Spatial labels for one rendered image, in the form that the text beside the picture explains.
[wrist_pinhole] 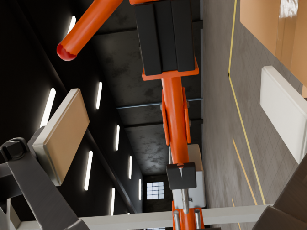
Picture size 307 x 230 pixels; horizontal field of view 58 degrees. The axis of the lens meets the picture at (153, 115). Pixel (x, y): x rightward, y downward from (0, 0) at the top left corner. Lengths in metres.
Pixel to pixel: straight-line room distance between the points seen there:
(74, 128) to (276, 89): 0.13
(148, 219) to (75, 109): 3.13
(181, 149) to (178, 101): 0.07
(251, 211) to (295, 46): 3.07
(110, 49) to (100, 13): 10.34
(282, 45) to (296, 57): 0.04
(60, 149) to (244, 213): 3.18
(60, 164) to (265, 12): 0.32
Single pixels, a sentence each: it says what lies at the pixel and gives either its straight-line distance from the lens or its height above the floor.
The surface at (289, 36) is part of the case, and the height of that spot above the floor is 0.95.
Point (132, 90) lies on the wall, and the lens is 12.03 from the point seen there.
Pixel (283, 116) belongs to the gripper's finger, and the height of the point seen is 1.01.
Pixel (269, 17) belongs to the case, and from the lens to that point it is 0.39.
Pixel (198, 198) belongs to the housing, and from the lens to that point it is 0.41.
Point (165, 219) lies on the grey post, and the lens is 3.27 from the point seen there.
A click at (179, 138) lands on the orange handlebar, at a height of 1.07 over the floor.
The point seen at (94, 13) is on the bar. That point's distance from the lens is 0.31.
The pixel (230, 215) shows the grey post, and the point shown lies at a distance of 3.28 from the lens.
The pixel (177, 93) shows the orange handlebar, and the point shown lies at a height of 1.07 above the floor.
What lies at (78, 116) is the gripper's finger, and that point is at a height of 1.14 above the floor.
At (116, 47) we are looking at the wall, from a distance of 10.55.
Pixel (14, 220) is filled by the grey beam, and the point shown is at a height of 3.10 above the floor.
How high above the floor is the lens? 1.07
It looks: 6 degrees up
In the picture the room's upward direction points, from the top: 96 degrees counter-clockwise
